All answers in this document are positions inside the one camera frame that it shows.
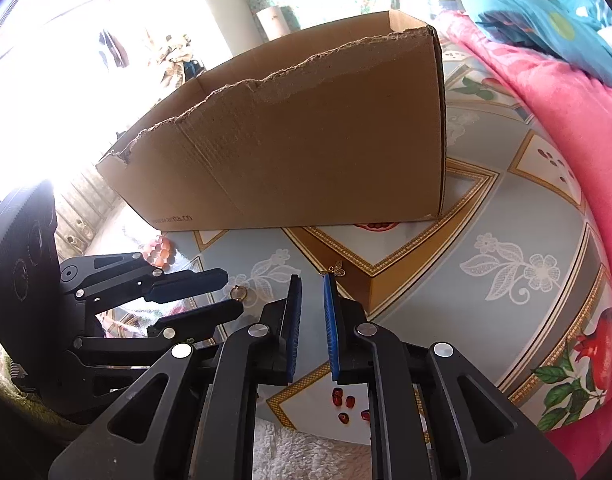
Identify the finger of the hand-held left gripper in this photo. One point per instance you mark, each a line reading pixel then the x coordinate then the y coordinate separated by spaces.
pixel 206 320
pixel 191 282

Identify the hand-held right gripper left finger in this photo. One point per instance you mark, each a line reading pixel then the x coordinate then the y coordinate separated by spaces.
pixel 296 330

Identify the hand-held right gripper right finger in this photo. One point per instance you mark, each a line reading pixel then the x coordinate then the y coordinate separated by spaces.
pixel 330 330

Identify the gold butterfly pendant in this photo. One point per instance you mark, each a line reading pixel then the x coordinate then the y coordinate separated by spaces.
pixel 339 270

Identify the brown cardboard box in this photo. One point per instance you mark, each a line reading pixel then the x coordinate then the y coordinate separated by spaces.
pixel 311 150

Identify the white fluffy towel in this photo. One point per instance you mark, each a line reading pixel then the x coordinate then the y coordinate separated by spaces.
pixel 306 455

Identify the fruit printed tablecloth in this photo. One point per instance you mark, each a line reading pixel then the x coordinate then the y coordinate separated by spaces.
pixel 485 310

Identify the hanging clothes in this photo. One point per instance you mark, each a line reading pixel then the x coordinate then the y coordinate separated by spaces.
pixel 113 47

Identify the white paper roll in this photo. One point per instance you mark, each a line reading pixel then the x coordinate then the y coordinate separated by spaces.
pixel 272 22

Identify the pink blanket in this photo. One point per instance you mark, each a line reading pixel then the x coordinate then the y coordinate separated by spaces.
pixel 575 135

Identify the blue patterned quilt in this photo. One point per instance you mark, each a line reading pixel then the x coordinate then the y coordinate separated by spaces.
pixel 535 15

